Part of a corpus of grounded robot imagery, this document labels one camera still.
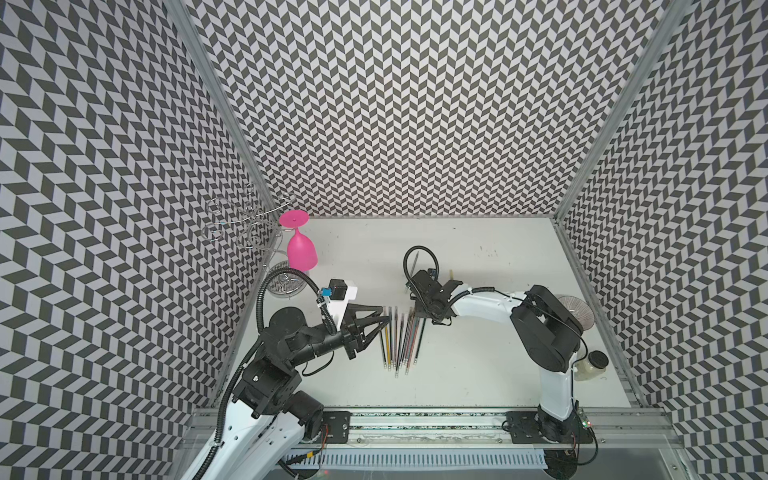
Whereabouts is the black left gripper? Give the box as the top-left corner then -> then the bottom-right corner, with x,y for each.
287,303 -> 390,367

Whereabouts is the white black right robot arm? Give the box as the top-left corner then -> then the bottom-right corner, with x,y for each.
402,245 -> 584,443

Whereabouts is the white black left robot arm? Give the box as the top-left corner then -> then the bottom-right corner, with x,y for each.
183,267 -> 391,479

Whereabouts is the dark blue pencil purple cap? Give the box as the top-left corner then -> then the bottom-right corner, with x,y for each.
397,313 -> 407,368

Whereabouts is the red pencil blue cap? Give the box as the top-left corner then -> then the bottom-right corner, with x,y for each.
406,317 -> 421,374

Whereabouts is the teal pencil clear cap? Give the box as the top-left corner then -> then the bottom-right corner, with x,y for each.
405,315 -> 419,375

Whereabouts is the black pencil purple cap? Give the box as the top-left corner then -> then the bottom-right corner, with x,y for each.
389,307 -> 398,369

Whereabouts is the pink plastic wine glass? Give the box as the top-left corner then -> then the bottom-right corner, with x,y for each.
279,210 -> 318,272

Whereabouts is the clear pink glass dish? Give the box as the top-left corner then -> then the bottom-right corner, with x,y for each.
556,294 -> 595,331

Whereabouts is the small jar black lid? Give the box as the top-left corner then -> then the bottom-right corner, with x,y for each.
573,350 -> 609,382

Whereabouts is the wire glass rack stand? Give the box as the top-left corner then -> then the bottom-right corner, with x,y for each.
198,189 -> 298,274

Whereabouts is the aluminium corner post left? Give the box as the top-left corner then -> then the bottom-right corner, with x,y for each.
163,0 -> 276,209

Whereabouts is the aluminium corner post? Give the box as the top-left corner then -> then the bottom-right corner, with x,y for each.
553,0 -> 693,224
163,0 -> 276,209

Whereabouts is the aluminium corner post right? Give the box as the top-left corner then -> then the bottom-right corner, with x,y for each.
553,0 -> 693,224

